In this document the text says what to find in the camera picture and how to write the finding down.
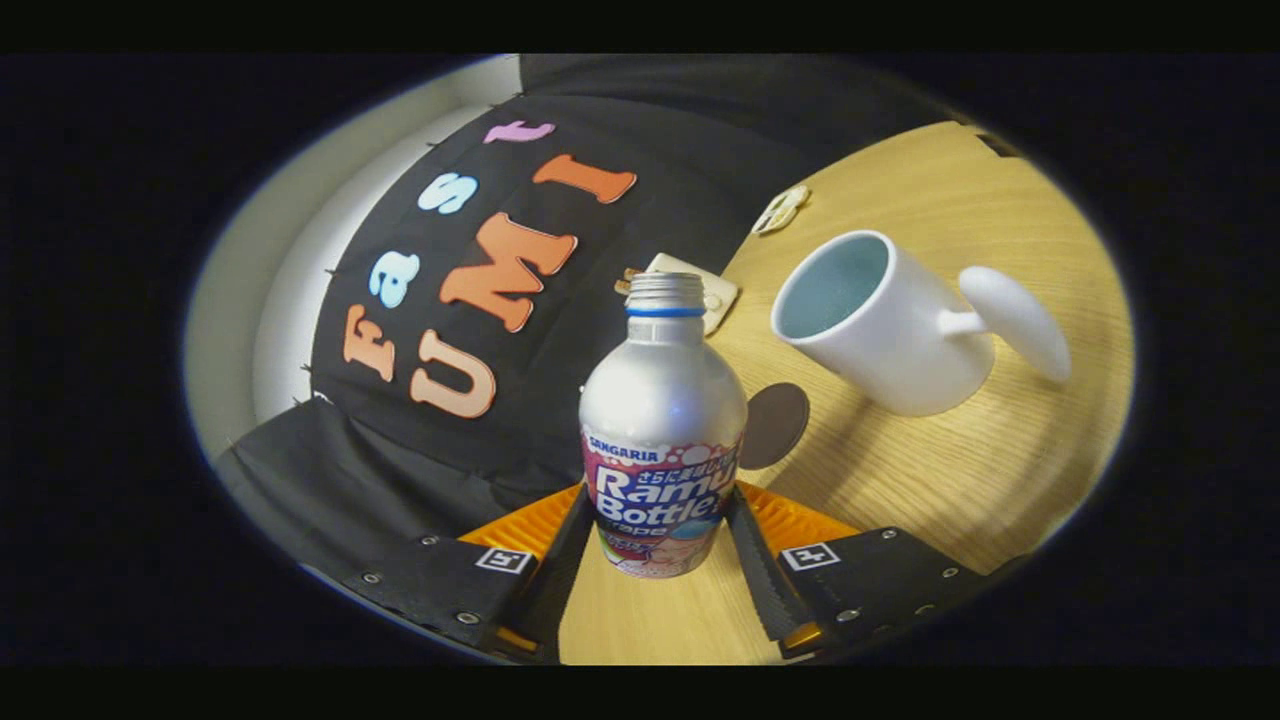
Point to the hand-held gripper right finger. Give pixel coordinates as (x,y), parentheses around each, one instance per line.
(765,590)

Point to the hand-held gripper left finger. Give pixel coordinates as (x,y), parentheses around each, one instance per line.
(562,575)

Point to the dark brown round coaster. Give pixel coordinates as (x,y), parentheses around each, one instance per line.
(775,425)

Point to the silver juice bottle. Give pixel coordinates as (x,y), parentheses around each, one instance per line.
(662,400)

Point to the white cup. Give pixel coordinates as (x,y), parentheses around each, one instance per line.
(900,340)

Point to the wooden table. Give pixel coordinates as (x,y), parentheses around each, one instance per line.
(950,480)

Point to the white toaster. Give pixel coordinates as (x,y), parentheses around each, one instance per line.
(718,297)

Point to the white compartment tray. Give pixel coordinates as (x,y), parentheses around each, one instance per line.
(781,209)

